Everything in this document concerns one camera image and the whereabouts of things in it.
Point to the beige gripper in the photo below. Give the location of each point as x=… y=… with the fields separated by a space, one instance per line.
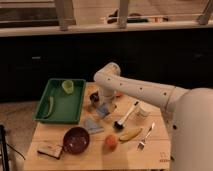
x=111 y=107

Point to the blue sponge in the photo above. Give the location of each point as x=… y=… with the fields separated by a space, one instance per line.
x=102 y=110

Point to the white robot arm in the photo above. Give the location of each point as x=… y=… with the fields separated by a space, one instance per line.
x=192 y=110

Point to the orange bowl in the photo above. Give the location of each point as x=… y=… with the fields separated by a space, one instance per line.
x=119 y=94

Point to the purple bowl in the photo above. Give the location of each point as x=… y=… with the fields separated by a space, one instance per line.
x=76 y=140

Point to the small metal cup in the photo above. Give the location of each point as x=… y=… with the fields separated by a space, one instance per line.
x=94 y=98

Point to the grey folded cloth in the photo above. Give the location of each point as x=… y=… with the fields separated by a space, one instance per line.
x=92 y=127

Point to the yellow banana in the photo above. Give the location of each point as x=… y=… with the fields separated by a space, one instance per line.
x=130 y=134

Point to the orange fruit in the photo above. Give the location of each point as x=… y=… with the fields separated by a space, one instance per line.
x=111 y=142

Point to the green plastic tray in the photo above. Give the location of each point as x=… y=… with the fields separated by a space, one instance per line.
x=67 y=107

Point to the light green cup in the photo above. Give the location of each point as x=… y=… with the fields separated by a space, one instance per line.
x=68 y=86

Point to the silver fork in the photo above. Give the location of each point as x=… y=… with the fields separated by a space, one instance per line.
x=142 y=143

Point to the green bean pod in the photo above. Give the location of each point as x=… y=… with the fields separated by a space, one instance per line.
x=51 y=105

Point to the wooden block eraser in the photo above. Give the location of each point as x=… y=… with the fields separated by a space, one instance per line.
x=50 y=149

